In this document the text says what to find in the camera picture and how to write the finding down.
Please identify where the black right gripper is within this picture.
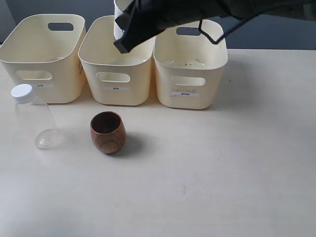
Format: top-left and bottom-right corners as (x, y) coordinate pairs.
(114, 0), (237, 54)

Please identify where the white paper cup blue logo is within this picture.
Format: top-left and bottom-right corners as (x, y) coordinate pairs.
(114, 0), (132, 40)

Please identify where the brown wooden cup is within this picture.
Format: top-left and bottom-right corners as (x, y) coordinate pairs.
(90, 111), (126, 154)

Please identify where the clear bottle with white cap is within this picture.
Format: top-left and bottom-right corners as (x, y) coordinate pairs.
(10, 84), (59, 149)

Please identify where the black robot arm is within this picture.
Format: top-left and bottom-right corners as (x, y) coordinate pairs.
(114, 0), (316, 54)

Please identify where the middle cream plastic bin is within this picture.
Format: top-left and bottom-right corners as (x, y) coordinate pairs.
(78, 15), (155, 106)

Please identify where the cream plastic bin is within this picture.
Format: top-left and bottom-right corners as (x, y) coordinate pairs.
(154, 22), (228, 110)
(78, 15), (155, 106)
(0, 14), (86, 104)

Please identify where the right cream plastic bin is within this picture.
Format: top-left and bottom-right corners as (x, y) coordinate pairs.
(154, 22), (228, 110)

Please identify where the left cream plastic bin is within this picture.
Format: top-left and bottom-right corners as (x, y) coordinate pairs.
(0, 14), (86, 104)

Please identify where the black cable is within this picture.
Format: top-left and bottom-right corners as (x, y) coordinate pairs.
(198, 0), (316, 45)

